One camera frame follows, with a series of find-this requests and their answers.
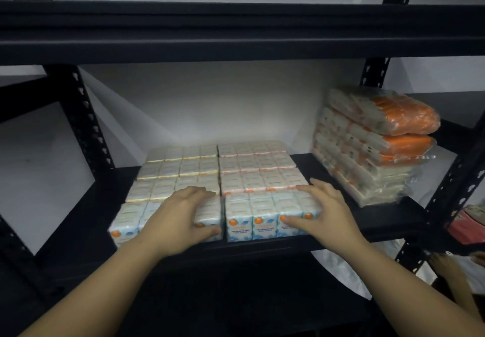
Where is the person's right hand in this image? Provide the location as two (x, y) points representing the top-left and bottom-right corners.
(281, 178), (366, 252)

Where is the person's right forearm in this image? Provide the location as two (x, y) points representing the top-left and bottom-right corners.
(339, 234), (485, 337)

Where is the blue tissue packet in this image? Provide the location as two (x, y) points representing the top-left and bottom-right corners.
(108, 195), (225, 249)
(225, 190), (323, 242)

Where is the white cloth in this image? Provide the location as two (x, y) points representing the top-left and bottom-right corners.
(310, 240), (397, 300)

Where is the another person's forearm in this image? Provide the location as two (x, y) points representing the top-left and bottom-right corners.
(451, 276), (482, 320)

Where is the person's left forearm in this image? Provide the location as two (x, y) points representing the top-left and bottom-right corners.
(19, 234), (164, 337)

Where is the person's left hand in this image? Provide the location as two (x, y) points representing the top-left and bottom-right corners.
(138, 186), (221, 260)

